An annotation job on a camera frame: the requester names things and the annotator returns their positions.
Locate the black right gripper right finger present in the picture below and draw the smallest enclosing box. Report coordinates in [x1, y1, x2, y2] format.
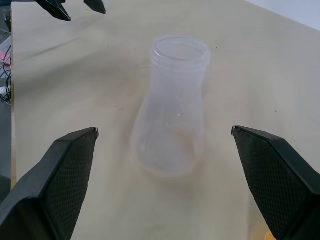
[231, 125, 320, 240]

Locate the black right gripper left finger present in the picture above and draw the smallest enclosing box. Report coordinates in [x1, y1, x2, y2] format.
[0, 126, 100, 240]

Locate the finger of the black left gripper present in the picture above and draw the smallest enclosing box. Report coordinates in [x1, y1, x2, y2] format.
[34, 0, 72, 22]
[83, 0, 107, 15]

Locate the clear plastic flask bottle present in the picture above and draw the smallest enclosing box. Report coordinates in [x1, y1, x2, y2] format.
[129, 34, 212, 178]

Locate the black cable bundle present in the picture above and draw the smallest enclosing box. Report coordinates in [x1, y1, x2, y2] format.
[0, 62, 13, 104]

